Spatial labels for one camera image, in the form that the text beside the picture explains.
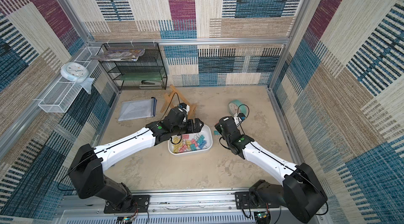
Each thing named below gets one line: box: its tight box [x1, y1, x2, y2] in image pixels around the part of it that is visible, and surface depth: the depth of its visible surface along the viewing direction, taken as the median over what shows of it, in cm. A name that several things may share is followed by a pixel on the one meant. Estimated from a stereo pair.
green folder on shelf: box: [119, 72, 163, 81], surface depth 103 cm
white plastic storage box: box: [167, 124, 214, 156], surface depth 91 cm
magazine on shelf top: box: [89, 48, 146, 62], surface depth 89 cm
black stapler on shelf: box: [140, 80, 162, 86], surface depth 113 cm
